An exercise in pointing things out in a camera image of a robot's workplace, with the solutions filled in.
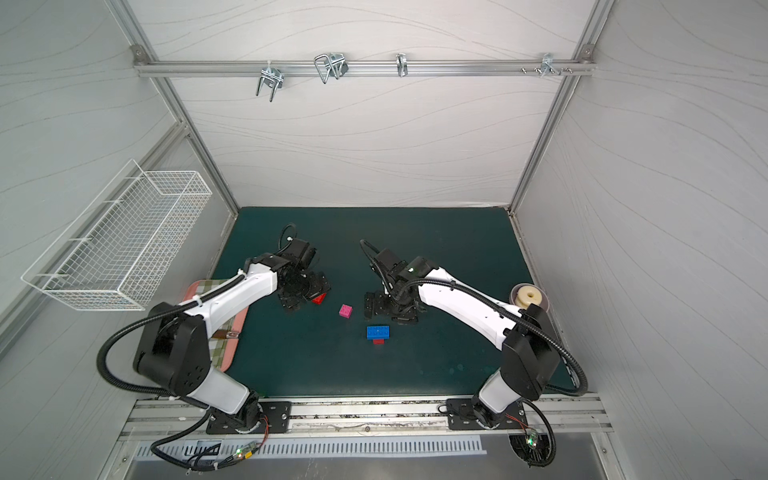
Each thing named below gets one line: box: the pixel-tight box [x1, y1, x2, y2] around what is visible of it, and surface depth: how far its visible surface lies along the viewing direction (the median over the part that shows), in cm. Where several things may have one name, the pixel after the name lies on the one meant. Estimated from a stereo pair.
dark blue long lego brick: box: [366, 326, 391, 340], surface depth 85 cm
